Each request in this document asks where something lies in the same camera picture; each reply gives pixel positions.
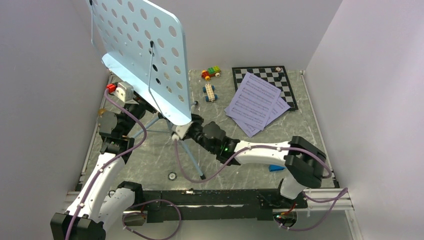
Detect sheet music pages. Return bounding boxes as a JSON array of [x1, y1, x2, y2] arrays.
[[226, 72, 281, 130]]

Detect sheet music page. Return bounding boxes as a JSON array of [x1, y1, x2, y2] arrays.
[[232, 98, 291, 138]]

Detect light blue music stand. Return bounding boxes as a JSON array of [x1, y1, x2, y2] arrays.
[[86, 0, 207, 181]]

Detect gold microphone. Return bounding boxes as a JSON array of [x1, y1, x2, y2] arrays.
[[97, 108, 107, 117]]

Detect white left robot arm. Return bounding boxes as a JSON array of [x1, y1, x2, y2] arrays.
[[50, 103, 148, 240]]

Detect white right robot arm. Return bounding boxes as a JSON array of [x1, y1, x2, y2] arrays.
[[173, 114, 331, 208]]

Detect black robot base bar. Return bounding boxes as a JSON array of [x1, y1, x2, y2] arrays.
[[143, 189, 308, 223]]

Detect small round table insert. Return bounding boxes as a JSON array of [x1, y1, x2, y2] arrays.
[[168, 172, 177, 181]]

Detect colourful toy brick car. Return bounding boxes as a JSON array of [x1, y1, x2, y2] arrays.
[[201, 65, 221, 81]]

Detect blue white toy brick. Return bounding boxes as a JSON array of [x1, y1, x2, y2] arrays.
[[268, 164, 285, 172]]

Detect black white chessboard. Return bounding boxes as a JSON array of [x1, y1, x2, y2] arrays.
[[231, 65, 299, 111]]

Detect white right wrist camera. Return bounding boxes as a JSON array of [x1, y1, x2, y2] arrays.
[[171, 122, 192, 141]]

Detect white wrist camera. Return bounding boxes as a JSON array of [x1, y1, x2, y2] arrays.
[[171, 122, 192, 141], [106, 81, 137, 104]]

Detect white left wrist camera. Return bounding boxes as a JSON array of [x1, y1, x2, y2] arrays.
[[106, 81, 137, 104]]

